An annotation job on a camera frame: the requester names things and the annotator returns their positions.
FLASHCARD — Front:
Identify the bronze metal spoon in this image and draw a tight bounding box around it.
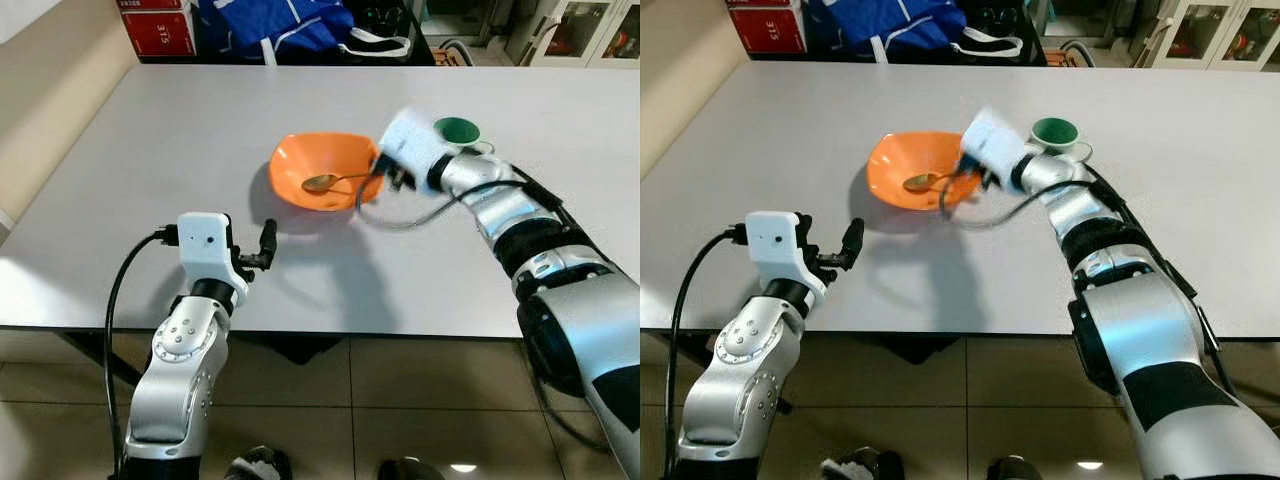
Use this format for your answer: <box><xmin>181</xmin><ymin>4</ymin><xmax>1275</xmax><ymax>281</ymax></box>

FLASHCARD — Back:
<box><xmin>902</xmin><ymin>171</ymin><xmax>967</xmax><ymax>194</ymax></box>
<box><xmin>301</xmin><ymin>171</ymin><xmax>377</xmax><ymax>195</ymax></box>

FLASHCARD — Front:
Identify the orange plastic bowl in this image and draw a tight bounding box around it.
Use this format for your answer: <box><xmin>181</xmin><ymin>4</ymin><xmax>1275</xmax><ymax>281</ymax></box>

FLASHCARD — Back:
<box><xmin>866</xmin><ymin>131</ymin><xmax>984</xmax><ymax>212</ymax></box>
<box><xmin>268</xmin><ymin>132</ymin><xmax>387</xmax><ymax>213</ymax></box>

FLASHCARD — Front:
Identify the green mug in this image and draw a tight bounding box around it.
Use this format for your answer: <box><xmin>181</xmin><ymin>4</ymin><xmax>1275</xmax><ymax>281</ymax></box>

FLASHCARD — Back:
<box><xmin>432</xmin><ymin>116</ymin><xmax>497</xmax><ymax>157</ymax></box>
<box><xmin>1030</xmin><ymin>116</ymin><xmax>1094</xmax><ymax>162</ymax></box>

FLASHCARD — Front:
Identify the black table base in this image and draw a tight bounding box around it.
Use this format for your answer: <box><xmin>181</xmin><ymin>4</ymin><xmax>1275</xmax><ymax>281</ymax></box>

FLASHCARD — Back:
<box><xmin>878</xmin><ymin>335</ymin><xmax>958</xmax><ymax>367</ymax></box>
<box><xmin>261</xmin><ymin>335</ymin><xmax>343</xmax><ymax>367</ymax></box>

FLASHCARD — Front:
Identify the black bag with white trim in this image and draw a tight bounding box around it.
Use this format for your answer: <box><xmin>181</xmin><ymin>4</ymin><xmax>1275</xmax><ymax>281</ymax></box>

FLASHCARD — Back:
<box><xmin>339</xmin><ymin>27</ymin><xmax>414</xmax><ymax>59</ymax></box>
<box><xmin>949</xmin><ymin>27</ymin><xmax>1025</xmax><ymax>59</ymax></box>

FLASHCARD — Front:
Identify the black device with gauge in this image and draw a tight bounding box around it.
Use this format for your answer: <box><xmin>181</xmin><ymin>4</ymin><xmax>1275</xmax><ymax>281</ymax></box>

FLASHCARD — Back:
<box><xmin>962</xmin><ymin>0</ymin><xmax>1033</xmax><ymax>33</ymax></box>
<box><xmin>348</xmin><ymin>0</ymin><xmax>423</xmax><ymax>33</ymax></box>

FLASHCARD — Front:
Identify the blue fabric bag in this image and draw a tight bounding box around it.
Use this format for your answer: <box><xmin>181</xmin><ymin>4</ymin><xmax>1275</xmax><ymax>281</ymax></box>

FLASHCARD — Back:
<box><xmin>804</xmin><ymin>0</ymin><xmax>967</xmax><ymax>61</ymax></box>
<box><xmin>194</xmin><ymin>0</ymin><xmax>357</xmax><ymax>63</ymax></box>

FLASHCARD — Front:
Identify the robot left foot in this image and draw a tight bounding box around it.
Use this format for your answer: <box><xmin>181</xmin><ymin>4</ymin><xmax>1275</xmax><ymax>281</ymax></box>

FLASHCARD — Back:
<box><xmin>821</xmin><ymin>446</ymin><xmax>892</xmax><ymax>480</ymax></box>
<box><xmin>224</xmin><ymin>446</ymin><xmax>294</xmax><ymax>480</ymax></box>

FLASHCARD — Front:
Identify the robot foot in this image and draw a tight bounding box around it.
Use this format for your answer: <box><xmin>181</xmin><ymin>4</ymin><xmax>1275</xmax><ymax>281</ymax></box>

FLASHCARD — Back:
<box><xmin>984</xmin><ymin>456</ymin><xmax>1048</xmax><ymax>480</ymax></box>
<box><xmin>821</xmin><ymin>446</ymin><xmax>892</xmax><ymax>480</ymax></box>
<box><xmin>224</xmin><ymin>446</ymin><xmax>294</xmax><ymax>480</ymax></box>
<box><xmin>377</xmin><ymin>456</ymin><xmax>447</xmax><ymax>480</ymax></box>

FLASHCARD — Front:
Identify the white glass door cabinet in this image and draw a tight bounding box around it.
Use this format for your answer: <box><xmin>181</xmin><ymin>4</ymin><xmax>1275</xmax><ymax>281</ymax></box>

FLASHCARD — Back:
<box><xmin>1128</xmin><ymin>0</ymin><xmax>1280</xmax><ymax>72</ymax></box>
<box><xmin>503</xmin><ymin>0</ymin><xmax>641</xmax><ymax>70</ymax></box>

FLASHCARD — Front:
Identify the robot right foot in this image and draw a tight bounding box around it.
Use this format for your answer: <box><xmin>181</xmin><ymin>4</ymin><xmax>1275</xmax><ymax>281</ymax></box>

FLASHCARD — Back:
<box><xmin>984</xmin><ymin>456</ymin><xmax>1048</xmax><ymax>480</ymax></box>
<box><xmin>377</xmin><ymin>456</ymin><xmax>447</xmax><ymax>480</ymax></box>

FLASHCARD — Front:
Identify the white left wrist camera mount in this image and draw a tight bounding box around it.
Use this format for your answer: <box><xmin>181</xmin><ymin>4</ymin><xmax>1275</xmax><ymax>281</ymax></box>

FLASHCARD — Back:
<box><xmin>178</xmin><ymin>212</ymin><xmax>250</xmax><ymax>297</ymax></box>
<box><xmin>746</xmin><ymin>211</ymin><xmax>827</xmax><ymax>299</ymax></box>

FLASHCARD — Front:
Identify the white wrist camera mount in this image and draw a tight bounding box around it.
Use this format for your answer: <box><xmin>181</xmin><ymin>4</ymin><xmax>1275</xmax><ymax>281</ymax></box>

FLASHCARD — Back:
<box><xmin>378</xmin><ymin>108</ymin><xmax>454</xmax><ymax>187</ymax></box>
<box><xmin>746</xmin><ymin>211</ymin><xmax>827</xmax><ymax>299</ymax></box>
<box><xmin>962</xmin><ymin>108</ymin><xmax>1037</xmax><ymax>187</ymax></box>
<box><xmin>178</xmin><ymin>212</ymin><xmax>250</xmax><ymax>297</ymax></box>

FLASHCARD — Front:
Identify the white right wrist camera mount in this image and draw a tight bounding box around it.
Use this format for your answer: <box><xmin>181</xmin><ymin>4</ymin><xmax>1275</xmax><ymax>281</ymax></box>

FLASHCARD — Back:
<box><xmin>378</xmin><ymin>108</ymin><xmax>454</xmax><ymax>187</ymax></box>
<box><xmin>962</xmin><ymin>108</ymin><xmax>1037</xmax><ymax>187</ymax></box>

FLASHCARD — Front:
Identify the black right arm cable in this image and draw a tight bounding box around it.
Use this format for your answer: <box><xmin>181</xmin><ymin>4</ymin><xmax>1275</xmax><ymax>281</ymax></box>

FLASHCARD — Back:
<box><xmin>354</xmin><ymin>176</ymin><xmax>546</xmax><ymax>232</ymax></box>
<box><xmin>937</xmin><ymin>176</ymin><xmax>1106</xmax><ymax>230</ymax></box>

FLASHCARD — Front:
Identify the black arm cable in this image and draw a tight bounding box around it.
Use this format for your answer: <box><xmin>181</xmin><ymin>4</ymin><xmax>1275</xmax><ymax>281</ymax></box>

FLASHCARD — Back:
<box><xmin>104</xmin><ymin>227</ymin><xmax>182</xmax><ymax>476</ymax></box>
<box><xmin>937</xmin><ymin>176</ymin><xmax>1106</xmax><ymax>230</ymax></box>
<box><xmin>354</xmin><ymin>176</ymin><xmax>546</xmax><ymax>232</ymax></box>
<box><xmin>664</xmin><ymin>224</ymin><xmax>750</xmax><ymax>476</ymax></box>

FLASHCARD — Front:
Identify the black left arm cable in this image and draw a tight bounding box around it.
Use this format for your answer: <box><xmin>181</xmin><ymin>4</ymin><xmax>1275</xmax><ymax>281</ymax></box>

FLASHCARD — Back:
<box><xmin>104</xmin><ymin>227</ymin><xmax>182</xmax><ymax>476</ymax></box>
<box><xmin>664</xmin><ymin>224</ymin><xmax>750</xmax><ymax>476</ymax></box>

